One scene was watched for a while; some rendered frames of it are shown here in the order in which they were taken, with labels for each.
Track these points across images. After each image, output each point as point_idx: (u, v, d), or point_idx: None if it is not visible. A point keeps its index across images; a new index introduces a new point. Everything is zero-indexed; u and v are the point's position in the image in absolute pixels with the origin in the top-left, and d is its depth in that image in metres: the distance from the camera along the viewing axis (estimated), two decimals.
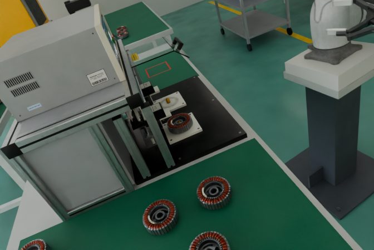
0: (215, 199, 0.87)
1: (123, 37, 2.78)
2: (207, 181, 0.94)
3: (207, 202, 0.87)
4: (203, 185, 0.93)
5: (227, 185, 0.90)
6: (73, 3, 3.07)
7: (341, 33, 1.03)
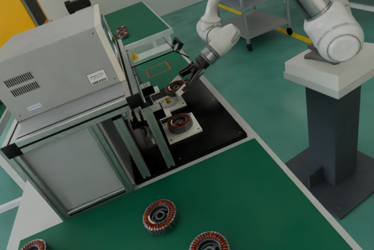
0: (176, 89, 1.39)
1: (123, 37, 2.78)
2: (171, 83, 1.45)
3: (171, 92, 1.39)
4: (169, 85, 1.44)
5: (183, 82, 1.42)
6: (73, 3, 3.07)
7: (184, 87, 1.36)
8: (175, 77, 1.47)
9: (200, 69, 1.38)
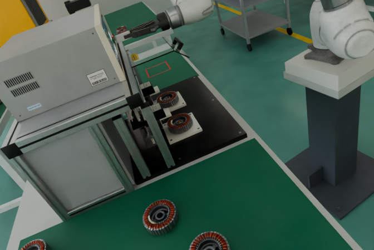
0: (167, 100, 1.40)
1: None
2: (163, 94, 1.46)
3: (162, 103, 1.39)
4: (160, 96, 1.45)
5: (175, 93, 1.43)
6: (73, 3, 3.07)
7: (127, 34, 1.18)
8: (124, 32, 1.19)
9: (157, 27, 1.18)
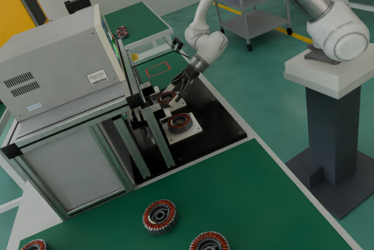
0: (167, 100, 1.40)
1: (123, 37, 2.78)
2: (163, 94, 1.46)
3: (162, 103, 1.39)
4: (160, 96, 1.45)
5: (175, 93, 1.43)
6: (73, 3, 3.07)
7: (177, 98, 1.36)
8: (168, 86, 1.48)
9: (190, 78, 1.38)
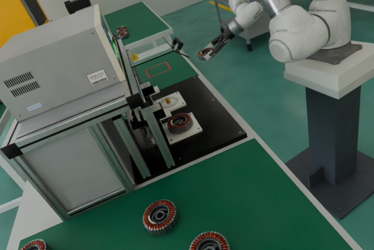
0: (205, 54, 1.74)
1: (123, 37, 2.78)
2: (204, 49, 1.81)
3: (201, 55, 1.74)
4: (202, 50, 1.80)
5: (213, 49, 1.76)
6: (73, 3, 3.07)
7: (211, 53, 1.70)
8: (208, 44, 1.81)
9: (226, 39, 1.69)
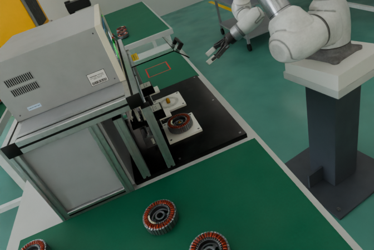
0: None
1: (123, 37, 2.78)
2: None
3: None
4: None
5: None
6: (73, 3, 3.07)
7: (213, 57, 1.71)
8: (210, 48, 1.83)
9: (227, 44, 1.70)
